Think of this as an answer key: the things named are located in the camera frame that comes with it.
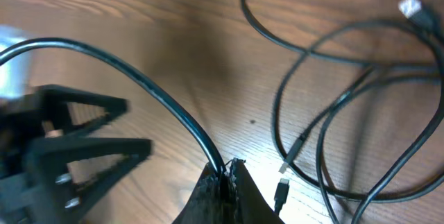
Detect black usb cable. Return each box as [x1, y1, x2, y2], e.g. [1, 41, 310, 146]
[239, 0, 444, 224]

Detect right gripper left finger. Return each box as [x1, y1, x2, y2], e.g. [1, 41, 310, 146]
[173, 164, 225, 224]

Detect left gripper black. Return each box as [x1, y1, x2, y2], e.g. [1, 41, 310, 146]
[1, 85, 152, 223]

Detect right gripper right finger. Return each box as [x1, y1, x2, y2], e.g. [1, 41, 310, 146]
[229, 158, 284, 224]

